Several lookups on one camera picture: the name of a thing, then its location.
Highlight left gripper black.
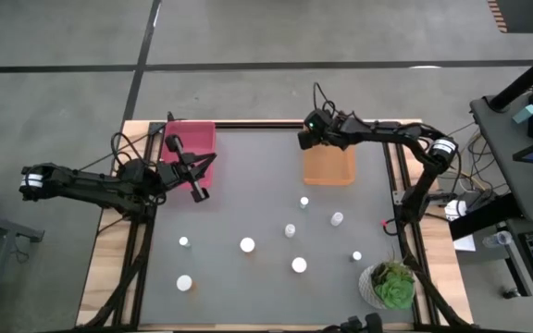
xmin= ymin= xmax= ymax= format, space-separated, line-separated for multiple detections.
xmin=156 ymin=133 xmax=218 ymax=204

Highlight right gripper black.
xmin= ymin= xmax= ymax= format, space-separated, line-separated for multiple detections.
xmin=297 ymin=117 xmax=359 ymax=151

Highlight pink plastic bin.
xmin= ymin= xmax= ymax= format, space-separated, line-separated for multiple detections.
xmin=160 ymin=120 xmax=217 ymax=190

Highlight orange plastic bin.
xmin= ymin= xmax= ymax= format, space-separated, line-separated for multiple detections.
xmin=303 ymin=142 xmax=357 ymax=187

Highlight white power adapter box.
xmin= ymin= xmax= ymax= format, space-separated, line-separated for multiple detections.
xmin=443 ymin=199 xmax=469 ymax=221

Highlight potted green succulent plant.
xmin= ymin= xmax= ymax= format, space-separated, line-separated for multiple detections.
xmin=357 ymin=252 xmax=417 ymax=311

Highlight white paper sheet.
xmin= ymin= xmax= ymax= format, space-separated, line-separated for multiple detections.
xmin=452 ymin=234 xmax=477 ymax=253

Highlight dark grey side desk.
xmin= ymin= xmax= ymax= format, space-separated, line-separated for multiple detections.
xmin=469 ymin=82 xmax=533 ymax=223

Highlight black round fixture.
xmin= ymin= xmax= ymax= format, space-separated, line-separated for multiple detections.
xmin=321 ymin=313 xmax=385 ymax=333

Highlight clear plastic water bottle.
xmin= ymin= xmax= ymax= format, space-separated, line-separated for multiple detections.
xmin=481 ymin=230 xmax=514 ymax=249

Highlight small teal box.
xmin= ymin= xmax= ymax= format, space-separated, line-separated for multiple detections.
xmin=512 ymin=104 xmax=533 ymax=125

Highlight black diagonal pole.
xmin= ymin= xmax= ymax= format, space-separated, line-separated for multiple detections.
xmin=487 ymin=43 xmax=533 ymax=113

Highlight dark rug orange border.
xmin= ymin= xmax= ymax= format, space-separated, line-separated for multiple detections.
xmin=487 ymin=0 xmax=533 ymax=34

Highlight black wrist camera green light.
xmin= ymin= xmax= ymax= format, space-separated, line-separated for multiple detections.
xmin=304 ymin=109 xmax=333 ymax=133

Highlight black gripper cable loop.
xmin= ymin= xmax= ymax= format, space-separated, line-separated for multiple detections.
xmin=312 ymin=81 xmax=338 ymax=115

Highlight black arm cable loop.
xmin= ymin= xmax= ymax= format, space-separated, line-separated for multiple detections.
xmin=110 ymin=131 xmax=133 ymax=168

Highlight black aluminium table frame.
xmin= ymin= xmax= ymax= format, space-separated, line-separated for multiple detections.
xmin=79 ymin=118 xmax=476 ymax=333

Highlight thin black taut cable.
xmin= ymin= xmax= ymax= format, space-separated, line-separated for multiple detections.
xmin=80 ymin=132 xmax=152 ymax=171

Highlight black cable red plug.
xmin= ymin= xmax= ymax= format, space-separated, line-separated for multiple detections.
xmin=380 ymin=217 xmax=400 ymax=237

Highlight tangled floor cables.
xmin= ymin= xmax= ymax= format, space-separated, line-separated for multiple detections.
xmin=453 ymin=122 xmax=511 ymax=198

